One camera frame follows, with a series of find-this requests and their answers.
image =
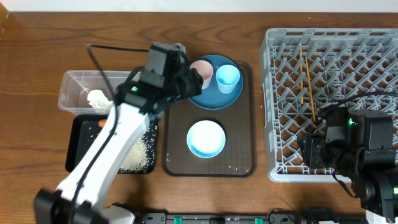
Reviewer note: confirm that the dark blue plate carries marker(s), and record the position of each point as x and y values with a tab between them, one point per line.
211	98

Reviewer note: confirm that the right wooden chopstick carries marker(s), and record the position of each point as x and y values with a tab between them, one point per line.
310	90

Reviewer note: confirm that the orange carrot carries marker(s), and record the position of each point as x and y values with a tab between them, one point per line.
102	123

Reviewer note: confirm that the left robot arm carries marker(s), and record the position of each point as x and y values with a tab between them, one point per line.
146	93

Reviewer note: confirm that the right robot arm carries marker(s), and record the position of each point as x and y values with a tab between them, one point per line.
357	144

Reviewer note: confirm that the brown serving tray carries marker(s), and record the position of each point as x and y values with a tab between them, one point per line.
238	157

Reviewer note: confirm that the light blue bowl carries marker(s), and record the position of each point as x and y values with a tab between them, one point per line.
206	139

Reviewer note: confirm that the black waste tray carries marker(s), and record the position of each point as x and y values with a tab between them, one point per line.
74	138

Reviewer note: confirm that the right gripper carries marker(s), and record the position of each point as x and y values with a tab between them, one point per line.
314	145

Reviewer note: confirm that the clear plastic bin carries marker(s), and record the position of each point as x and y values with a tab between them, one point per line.
75	87

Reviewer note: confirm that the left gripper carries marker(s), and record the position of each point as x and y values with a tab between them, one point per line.
195	82

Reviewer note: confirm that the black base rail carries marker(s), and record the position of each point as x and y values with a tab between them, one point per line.
275	216

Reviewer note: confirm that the grey dishwasher rack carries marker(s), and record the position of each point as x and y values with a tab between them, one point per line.
343	63

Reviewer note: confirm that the light blue cup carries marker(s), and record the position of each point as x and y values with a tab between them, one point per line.
227	77

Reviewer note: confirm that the pile of white rice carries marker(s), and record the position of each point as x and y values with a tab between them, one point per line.
141	157

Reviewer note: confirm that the pink cup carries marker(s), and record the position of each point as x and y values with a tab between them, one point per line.
205	70

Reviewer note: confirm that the white tissue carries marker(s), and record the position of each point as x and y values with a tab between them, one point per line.
97	100

